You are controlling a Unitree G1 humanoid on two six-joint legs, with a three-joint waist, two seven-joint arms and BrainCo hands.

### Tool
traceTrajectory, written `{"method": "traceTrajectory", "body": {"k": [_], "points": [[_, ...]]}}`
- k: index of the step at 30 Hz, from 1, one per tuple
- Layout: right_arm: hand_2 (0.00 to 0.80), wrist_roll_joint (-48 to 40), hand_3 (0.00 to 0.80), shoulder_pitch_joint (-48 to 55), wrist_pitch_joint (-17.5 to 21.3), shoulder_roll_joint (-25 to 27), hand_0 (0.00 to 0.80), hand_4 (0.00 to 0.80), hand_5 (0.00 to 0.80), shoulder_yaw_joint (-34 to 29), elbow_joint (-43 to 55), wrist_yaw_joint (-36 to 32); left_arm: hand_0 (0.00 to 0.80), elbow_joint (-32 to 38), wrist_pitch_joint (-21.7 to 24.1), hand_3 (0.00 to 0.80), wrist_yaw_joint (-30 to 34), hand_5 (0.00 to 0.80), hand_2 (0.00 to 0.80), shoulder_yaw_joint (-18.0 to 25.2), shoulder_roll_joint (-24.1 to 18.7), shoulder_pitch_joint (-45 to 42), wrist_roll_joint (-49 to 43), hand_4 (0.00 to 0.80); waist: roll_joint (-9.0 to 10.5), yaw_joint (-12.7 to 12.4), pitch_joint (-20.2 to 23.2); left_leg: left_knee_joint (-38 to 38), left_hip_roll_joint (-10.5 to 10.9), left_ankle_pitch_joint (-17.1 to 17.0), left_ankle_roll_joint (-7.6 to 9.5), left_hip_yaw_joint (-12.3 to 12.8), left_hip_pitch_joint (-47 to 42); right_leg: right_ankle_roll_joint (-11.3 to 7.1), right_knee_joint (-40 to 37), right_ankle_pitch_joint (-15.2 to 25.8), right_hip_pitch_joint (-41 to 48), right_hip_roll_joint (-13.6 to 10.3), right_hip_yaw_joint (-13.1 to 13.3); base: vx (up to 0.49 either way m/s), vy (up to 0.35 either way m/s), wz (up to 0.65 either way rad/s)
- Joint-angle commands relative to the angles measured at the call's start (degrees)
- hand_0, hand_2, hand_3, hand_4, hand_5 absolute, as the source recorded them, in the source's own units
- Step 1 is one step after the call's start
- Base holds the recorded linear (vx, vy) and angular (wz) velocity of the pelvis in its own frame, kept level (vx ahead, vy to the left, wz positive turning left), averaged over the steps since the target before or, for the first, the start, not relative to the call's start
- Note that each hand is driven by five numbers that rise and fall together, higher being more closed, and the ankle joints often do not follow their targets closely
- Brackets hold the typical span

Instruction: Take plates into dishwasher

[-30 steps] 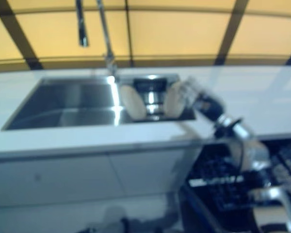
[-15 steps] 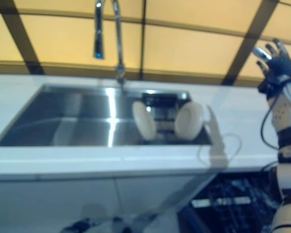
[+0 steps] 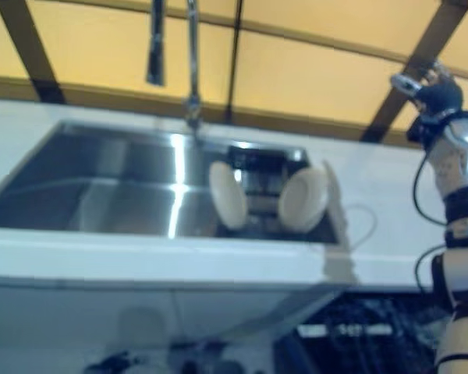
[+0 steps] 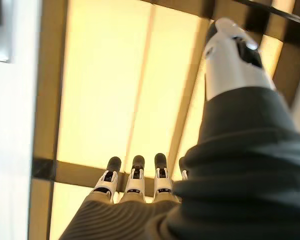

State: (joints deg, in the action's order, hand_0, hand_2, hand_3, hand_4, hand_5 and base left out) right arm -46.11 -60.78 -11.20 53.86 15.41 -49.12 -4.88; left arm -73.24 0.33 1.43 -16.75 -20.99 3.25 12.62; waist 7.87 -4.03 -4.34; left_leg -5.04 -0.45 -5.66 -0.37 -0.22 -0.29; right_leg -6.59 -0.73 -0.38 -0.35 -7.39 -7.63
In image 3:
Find yellow window with dark frame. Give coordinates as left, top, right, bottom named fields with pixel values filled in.
left=0, top=0, right=468, bottom=143

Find chrome kitchen faucet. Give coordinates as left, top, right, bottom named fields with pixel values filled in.
left=146, top=0, right=204, bottom=136

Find stainless steel sink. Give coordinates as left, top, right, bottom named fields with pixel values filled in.
left=0, top=118, right=350, bottom=245

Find cream ceramic plate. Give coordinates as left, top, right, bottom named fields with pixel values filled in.
left=209, top=161, right=247, bottom=230
left=278, top=166, right=332, bottom=233

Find robot left hand dark glove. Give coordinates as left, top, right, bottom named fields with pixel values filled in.
left=87, top=350, right=141, bottom=374

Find robot right hand dark glove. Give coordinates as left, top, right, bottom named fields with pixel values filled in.
left=389, top=60, right=465, bottom=118

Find white base cabinet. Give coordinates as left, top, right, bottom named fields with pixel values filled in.
left=0, top=286, right=339, bottom=374

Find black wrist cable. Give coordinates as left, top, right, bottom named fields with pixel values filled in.
left=412, top=153, right=452, bottom=298

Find black sink drying rack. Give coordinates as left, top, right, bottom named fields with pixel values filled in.
left=214, top=144, right=336, bottom=243

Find built-in dishwasher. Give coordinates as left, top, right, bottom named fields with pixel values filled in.
left=271, top=290, right=456, bottom=374

